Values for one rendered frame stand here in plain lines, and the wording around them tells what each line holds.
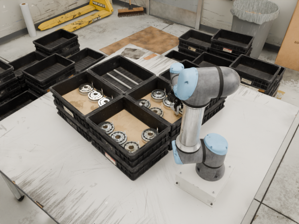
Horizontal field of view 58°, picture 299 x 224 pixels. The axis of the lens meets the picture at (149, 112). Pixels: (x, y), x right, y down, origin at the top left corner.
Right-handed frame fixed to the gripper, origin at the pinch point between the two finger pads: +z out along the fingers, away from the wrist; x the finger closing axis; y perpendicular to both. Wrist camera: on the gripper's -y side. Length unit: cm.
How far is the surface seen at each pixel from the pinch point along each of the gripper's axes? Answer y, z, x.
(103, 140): 15, -7, 48
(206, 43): 88, 74, -152
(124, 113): 25.9, -0.1, 23.9
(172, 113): 4.2, 2.8, 2.5
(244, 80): 8, 52, -100
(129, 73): 57, 6, -8
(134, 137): 6.8, -2.0, 33.1
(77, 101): 57, -2, 38
